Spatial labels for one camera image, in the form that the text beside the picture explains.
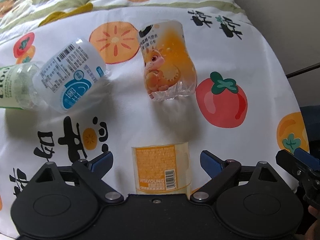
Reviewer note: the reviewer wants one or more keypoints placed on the white blue label bottle cup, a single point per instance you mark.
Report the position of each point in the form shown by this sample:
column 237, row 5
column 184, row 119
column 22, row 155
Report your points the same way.
column 66, row 77

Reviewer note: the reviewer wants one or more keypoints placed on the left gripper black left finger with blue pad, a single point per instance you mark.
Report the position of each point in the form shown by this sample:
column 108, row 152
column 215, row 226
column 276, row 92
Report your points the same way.
column 91, row 174

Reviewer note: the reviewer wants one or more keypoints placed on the white persimmon print cloth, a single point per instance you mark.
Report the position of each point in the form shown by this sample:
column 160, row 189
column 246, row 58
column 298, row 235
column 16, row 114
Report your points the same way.
column 243, row 106

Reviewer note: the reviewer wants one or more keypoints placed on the green label bottle cup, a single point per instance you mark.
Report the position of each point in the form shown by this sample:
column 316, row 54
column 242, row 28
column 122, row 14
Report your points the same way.
column 17, row 89

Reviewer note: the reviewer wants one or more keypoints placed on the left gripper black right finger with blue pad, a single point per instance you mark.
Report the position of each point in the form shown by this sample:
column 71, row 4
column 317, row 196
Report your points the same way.
column 223, row 175

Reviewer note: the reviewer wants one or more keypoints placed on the yellow orange label bottle cup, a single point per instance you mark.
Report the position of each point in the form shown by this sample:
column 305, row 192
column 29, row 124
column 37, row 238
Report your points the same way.
column 162, row 169

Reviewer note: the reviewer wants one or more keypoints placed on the orange dragon label bottle cup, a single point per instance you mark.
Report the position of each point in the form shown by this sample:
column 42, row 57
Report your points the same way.
column 168, row 70

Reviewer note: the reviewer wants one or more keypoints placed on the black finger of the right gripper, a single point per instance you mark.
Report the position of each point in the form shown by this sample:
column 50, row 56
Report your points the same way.
column 303, row 167

